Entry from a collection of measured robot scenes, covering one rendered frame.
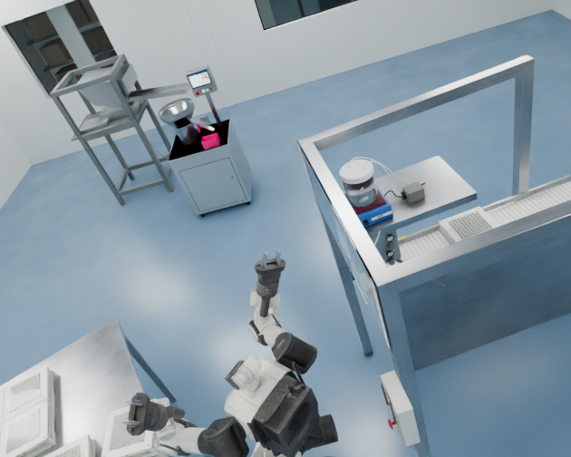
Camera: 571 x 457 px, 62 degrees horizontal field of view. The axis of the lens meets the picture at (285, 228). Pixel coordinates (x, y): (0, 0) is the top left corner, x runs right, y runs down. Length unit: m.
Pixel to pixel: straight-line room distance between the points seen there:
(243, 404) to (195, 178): 3.30
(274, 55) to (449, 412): 5.40
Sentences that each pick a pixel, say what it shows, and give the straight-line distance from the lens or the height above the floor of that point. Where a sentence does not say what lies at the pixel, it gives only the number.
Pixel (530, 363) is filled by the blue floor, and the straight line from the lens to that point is 3.33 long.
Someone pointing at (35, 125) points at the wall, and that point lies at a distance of 8.30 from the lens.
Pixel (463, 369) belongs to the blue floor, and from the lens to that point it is 3.28.
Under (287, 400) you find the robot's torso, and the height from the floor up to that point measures 1.28.
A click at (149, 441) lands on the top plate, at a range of 2.37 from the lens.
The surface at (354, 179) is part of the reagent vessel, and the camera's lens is 2.10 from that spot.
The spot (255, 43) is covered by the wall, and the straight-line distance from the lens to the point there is 7.08.
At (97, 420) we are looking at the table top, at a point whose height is 0.89.
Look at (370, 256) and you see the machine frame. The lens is 1.56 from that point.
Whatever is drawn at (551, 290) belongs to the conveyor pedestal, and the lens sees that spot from 3.30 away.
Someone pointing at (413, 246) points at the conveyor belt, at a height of 0.88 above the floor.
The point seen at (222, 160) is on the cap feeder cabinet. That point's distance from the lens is 4.69.
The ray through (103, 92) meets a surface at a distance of 5.48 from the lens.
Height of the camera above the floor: 2.78
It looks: 38 degrees down
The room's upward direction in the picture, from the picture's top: 21 degrees counter-clockwise
